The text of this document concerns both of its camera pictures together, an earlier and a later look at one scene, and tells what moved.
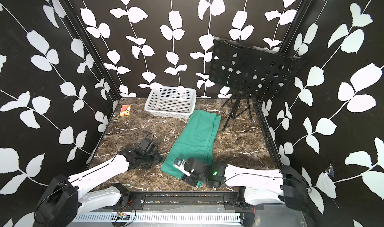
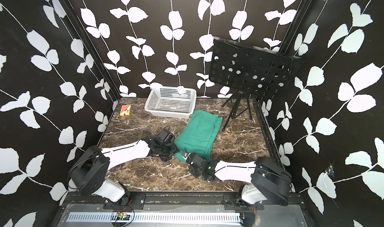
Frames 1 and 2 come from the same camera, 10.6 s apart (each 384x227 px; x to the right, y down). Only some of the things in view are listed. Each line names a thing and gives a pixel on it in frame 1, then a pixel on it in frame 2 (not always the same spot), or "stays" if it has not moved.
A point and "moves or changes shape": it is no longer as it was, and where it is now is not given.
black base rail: x=181 y=201 stays
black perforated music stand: x=249 y=71 stays
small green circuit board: x=120 y=216 stays
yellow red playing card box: x=125 y=110 stays
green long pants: x=196 y=140 moves or changes shape
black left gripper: x=158 y=159 to x=174 y=150
